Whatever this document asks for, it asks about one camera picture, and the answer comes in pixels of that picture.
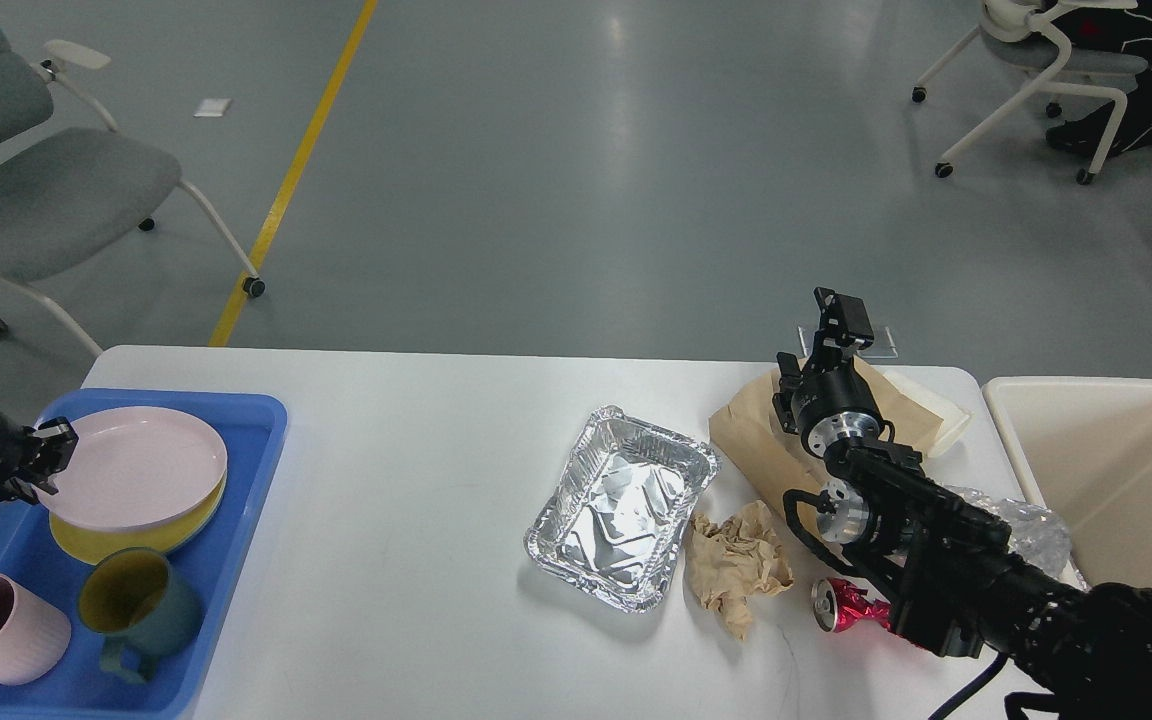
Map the clear floor socket cover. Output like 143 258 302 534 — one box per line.
797 325 900 363

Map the crumpled brown paper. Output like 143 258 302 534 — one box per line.
685 500 795 642

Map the white wheeled chair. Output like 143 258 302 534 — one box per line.
911 1 1149 185

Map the pink plate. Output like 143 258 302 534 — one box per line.
38 406 228 532

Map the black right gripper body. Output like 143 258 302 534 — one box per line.
772 353 884 458

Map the aluminium foil tray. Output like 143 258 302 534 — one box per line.
524 406 721 614

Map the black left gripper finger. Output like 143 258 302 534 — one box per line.
20 420 79 497

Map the white foam container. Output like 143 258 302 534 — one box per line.
881 370 973 457

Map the grey office chair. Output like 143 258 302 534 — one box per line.
0 26 266 355

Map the dark green mug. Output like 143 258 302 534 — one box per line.
77 547 204 685

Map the beige plastic bin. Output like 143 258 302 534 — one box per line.
983 376 1152 588

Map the brown paper bag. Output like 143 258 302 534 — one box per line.
708 359 945 521

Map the crushed red can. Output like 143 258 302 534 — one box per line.
812 577 890 634

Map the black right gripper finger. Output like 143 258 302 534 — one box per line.
826 293 876 372
812 288 839 373

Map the blue plastic tray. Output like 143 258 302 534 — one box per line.
0 388 288 719

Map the yellow plate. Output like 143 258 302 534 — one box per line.
47 477 227 566

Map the white paper scrap on floor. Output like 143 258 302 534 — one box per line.
194 97 233 119

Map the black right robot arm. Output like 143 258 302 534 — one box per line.
772 287 1152 719

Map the crumpled foil and plastic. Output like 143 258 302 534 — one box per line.
946 486 1091 591

